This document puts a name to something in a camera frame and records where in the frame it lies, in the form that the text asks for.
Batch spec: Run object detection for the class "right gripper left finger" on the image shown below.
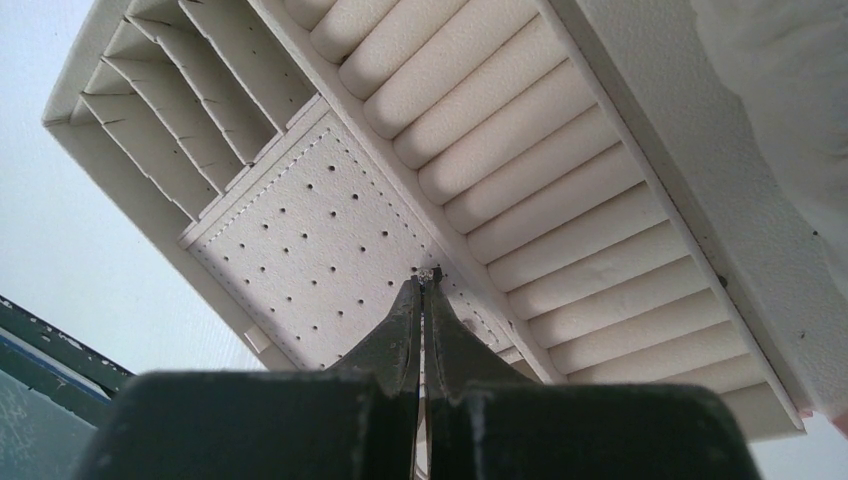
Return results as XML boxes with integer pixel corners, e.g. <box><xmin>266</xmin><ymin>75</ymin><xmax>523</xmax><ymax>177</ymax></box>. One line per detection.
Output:
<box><xmin>74</xmin><ymin>279</ymin><xmax>421</xmax><ymax>479</ymax></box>

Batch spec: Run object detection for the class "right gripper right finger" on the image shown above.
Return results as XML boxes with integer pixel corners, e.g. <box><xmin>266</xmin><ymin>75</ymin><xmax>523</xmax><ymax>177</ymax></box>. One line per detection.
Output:
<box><xmin>423</xmin><ymin>273</ymin><xmax>759</xmax><ymax>479</ymax></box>

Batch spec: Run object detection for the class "pink jewelry box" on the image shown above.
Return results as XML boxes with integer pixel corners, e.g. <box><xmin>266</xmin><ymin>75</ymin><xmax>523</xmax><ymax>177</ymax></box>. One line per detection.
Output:
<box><xmin>42</xmin><ymin>1</ymin><xmax>847</xmax><ymax>441</ymax></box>

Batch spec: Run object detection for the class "small silver pendant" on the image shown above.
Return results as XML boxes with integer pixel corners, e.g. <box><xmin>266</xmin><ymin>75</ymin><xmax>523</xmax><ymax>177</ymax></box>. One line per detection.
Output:
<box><xmin>416</xmin><ymin>268</ymin><xmax>435</xmax><ymax>285</ymax></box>

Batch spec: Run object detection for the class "black mounting rail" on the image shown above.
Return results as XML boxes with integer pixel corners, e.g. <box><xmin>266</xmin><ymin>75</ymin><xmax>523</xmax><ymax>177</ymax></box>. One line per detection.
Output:
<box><xmin>1</xmin><ymin>297</ymin><xmax>134</xmax><ymax>427</ymax></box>

